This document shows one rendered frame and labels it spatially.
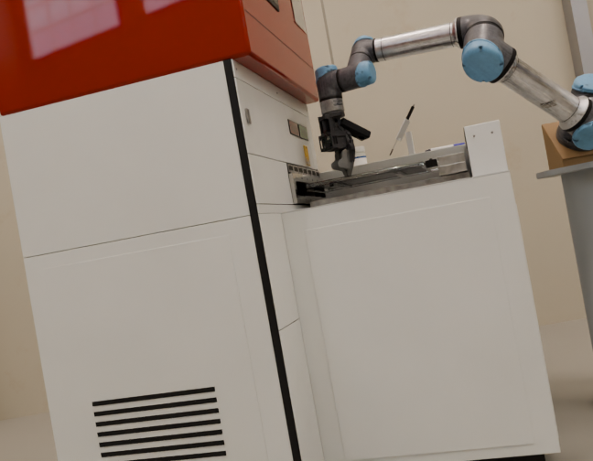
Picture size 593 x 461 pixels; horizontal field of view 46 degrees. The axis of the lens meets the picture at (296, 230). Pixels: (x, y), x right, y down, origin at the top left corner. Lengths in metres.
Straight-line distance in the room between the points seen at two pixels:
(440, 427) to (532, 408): 0.24
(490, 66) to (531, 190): 2.24
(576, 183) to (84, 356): 1.63
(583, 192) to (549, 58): 2.07
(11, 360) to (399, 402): 2.95
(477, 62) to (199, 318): 1.06
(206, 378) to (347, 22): 2.84
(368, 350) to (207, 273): 0.49
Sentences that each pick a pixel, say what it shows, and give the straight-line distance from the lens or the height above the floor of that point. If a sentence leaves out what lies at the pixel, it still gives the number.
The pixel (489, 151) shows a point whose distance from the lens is 1.95.
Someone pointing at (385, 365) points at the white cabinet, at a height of 0.36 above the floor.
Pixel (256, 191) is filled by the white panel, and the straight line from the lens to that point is 1.78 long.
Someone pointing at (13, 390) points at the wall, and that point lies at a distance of 4.50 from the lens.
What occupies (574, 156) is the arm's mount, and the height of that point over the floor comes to 0.85.
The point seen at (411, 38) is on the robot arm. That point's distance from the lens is 2.28.
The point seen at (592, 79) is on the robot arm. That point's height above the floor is 1.07.
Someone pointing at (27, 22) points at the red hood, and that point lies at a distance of 2.13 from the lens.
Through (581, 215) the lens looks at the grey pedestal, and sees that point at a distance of 2.48.
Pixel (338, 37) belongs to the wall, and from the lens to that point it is 4.24.
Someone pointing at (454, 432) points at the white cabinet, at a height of 0.16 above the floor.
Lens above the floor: 0.74
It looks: 1 degrees up
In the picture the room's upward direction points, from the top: 10 degrees counter-clockwise
